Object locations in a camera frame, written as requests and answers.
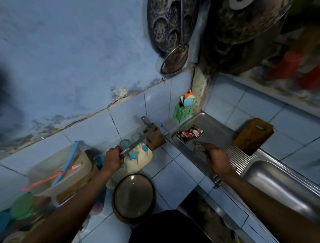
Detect person's right hand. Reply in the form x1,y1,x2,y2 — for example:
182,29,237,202
200,142,235,177

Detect person's left hand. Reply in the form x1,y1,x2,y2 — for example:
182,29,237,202
102,146,126,175

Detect checked dishcloth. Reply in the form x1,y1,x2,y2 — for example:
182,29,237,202
192,141,208,157

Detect small wooden cutting board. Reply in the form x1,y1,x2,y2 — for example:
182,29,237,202
232,118,275,156

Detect person's left forearm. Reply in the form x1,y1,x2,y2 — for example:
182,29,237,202
22,169,113,243

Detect person's right forearm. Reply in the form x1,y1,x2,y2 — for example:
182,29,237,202
221,170,320,243

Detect person's black clothing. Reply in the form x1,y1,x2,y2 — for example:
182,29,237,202
128,210,213,243

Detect cream cup rack teal knobs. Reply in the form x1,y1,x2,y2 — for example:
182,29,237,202
106,143,153,190

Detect red black sachet pack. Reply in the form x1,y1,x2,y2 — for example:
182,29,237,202
177,125,205,144

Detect round brown-rimmed plate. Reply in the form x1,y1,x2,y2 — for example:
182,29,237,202
112,173,157,224

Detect blue plastic utensil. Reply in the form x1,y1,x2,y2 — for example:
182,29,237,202
52,141,80,186

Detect wooden knife block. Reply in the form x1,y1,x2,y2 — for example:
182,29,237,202
143,123,167,151

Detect clear cup with cutlery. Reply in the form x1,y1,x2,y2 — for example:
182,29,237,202
89,199,104,216

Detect green plastic basket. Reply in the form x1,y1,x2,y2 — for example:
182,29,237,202
173,99,196,123

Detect clear plastic container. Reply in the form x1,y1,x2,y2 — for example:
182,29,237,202
162,118,180,135

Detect stainless steel sink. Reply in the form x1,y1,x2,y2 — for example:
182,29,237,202
166,112,320,226

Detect translucent plastic container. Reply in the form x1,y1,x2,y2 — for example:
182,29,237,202
28,143,93,197

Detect red plastic utensil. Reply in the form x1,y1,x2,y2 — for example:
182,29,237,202
22,163,82,192

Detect green lid jar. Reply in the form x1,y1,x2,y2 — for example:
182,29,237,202
10,193,34,221

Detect large dark brown wok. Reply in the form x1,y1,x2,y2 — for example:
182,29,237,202
202,25,285,74

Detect small round metal strainer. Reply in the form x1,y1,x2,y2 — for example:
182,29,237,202
160,44,190,75

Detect blue lid jar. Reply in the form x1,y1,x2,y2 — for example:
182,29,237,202
0,210,12,233

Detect dark round hanging pan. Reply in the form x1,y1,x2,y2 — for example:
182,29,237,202
212,0,294,45
147,0,200,54

